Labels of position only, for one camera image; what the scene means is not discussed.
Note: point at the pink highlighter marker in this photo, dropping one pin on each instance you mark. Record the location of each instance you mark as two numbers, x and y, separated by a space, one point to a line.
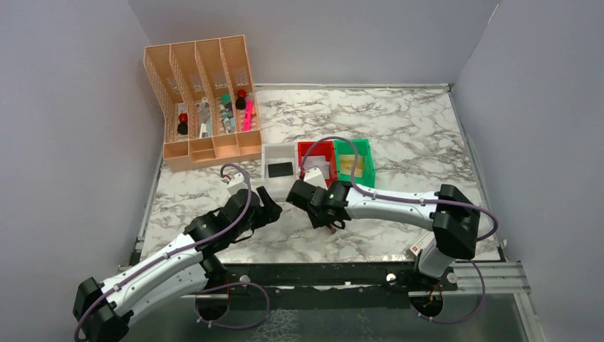
249 115

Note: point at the red black stamp slot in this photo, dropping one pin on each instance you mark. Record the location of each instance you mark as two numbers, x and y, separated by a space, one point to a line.
182 127
240 102

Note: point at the black mounting rail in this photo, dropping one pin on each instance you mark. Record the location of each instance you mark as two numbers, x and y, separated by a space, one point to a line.
299 286

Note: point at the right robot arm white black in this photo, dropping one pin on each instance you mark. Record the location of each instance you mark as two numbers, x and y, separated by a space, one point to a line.
447 213

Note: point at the white plastic bin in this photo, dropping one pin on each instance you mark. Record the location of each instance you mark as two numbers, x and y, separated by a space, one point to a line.
278 188

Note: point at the black card in white bin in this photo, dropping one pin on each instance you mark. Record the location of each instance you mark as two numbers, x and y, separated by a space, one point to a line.
281 169

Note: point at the red black stamp right slot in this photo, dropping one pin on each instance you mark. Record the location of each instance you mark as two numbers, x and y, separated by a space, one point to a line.
240 102

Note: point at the red black stamp left slot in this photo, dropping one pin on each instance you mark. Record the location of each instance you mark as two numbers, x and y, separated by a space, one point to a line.
182 127

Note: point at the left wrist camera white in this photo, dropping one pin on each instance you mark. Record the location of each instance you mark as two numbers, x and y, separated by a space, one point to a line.
239 181

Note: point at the green plastic bin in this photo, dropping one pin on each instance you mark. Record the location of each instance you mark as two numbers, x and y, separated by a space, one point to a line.
363 148

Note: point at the white label with red mark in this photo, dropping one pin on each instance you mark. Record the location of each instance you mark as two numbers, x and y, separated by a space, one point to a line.
421 243

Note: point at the red plastic bin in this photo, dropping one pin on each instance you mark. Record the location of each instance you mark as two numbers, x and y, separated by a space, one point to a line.
323 148

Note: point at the white card in red bin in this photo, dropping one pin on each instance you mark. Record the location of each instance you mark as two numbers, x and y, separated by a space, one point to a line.
320 162

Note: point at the peach plastic desk organizer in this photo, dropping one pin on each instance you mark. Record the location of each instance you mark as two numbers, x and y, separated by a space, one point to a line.
201 78

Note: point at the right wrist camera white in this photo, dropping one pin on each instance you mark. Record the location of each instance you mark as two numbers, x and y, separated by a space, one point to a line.
314 176

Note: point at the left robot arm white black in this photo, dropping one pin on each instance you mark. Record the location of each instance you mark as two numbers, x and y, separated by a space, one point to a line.
105 309

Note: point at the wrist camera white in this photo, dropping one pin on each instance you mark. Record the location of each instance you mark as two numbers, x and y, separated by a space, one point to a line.
239 181
314 176

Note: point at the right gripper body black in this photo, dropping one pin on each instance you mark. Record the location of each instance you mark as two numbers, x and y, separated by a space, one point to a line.
316 220

